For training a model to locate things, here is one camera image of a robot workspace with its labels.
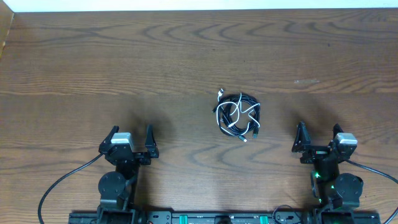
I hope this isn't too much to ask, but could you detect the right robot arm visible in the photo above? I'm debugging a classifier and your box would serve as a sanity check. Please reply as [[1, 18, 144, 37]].
[[292, 121, 363, 223]]

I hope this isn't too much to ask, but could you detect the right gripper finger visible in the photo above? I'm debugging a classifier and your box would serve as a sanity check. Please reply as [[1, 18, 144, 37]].
[[333, 123, 343, 139], [292, 121, 311, 152]]

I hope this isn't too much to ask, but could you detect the left camera cable black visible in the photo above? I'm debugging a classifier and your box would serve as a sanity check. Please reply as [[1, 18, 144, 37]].
[[37, 152, 105, 224]]

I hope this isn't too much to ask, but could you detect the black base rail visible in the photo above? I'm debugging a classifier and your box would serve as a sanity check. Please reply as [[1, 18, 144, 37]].
[[68, 210, 381, 224]]

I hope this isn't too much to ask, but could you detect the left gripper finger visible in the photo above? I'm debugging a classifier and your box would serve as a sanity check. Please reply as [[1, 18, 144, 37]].
[[145, 125, 157, 153], [99, 126, 119, 149]]

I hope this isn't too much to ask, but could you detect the camera cable black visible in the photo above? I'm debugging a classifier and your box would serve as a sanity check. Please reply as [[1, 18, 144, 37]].
[[37, 152, 105, 224], [345, 160, 398, 224]]

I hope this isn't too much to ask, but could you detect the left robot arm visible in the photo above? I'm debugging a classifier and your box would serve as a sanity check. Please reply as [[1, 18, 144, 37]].
[[96, 125, 159, 224]]

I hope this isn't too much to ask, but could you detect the right camera cable black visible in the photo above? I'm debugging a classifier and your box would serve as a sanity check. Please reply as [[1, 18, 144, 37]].
[[345, 160, 398, 224]]

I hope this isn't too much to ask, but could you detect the white usb cable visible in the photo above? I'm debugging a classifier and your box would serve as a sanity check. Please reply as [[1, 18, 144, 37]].
[[215, 88, 261, 143]]

